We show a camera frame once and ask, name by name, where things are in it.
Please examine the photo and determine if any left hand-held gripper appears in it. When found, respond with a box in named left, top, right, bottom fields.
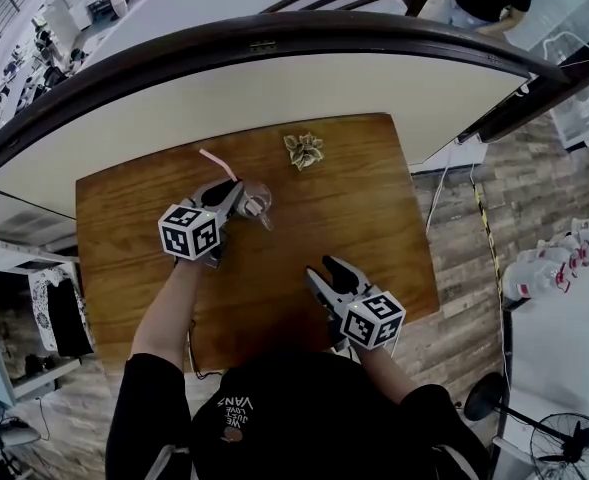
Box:
left=157, top=178, right=246, bottom=270

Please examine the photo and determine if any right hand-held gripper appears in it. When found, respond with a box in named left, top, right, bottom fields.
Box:
left=304, top=255, right=406, bottom=352

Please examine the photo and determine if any pink straw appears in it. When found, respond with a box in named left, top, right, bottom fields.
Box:
left=198, top=148, right=265, bottom=215

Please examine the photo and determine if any clear drinking glass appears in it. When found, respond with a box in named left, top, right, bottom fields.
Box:
left=232, top=180, right=276, bottom=233

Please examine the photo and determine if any person's right forearm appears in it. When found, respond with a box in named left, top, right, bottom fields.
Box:
left=357, top=343, right=416, bottom=405

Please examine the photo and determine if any person's left forearm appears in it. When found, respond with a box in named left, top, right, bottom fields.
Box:
left=131, top=258, right=201, bottom=370

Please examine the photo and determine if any small potted plant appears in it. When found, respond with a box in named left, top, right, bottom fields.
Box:
left=282, top=131, right=325, bottom=172

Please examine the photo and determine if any person's black t-shirt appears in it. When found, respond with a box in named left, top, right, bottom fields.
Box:
left=106, top=350, right=490, bottom=480

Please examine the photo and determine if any white floor box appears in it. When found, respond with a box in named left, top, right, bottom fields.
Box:
left=409, top=140, right=488, bottom=174

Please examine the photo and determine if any black standing fan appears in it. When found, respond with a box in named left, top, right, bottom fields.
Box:
left=463, top=371, right=589, bottom=480

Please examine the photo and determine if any black white patterned cloth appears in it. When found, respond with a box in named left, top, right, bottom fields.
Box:
left=27, top=266, right=96, bottom=358

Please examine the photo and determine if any white floor cable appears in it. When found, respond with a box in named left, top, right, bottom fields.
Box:
left=425, top=142, right=456, bottom=235

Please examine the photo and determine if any thin black cable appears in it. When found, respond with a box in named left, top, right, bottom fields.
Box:
left=187, top=317, right=225, bottom=382

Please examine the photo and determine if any white metal frame rack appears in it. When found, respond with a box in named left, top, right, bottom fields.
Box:
left=0, top=240, right=83, bottom=402

